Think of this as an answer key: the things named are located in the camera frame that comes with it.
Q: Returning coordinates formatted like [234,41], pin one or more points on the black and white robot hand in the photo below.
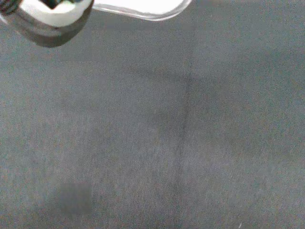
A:
[52,16]

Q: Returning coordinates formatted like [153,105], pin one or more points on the black bench cloth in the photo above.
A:
[152,133]

